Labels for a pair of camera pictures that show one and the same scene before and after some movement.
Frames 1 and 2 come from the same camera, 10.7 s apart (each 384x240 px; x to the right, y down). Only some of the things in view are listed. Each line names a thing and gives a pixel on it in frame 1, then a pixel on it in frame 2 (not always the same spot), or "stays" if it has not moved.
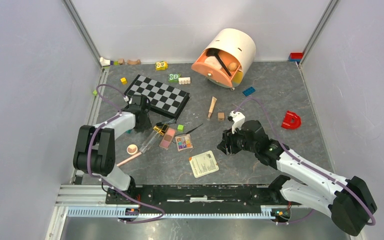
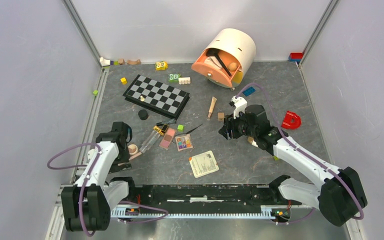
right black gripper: x=228 y=139 -> x=229 y=124
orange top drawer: x=218 y=66 stays
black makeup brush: x=213 y=52 stays
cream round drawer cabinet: x=230 y=54 stays
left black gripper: x=147 y=125 -> x=125 y=159
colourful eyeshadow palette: x=184 y=142 stays
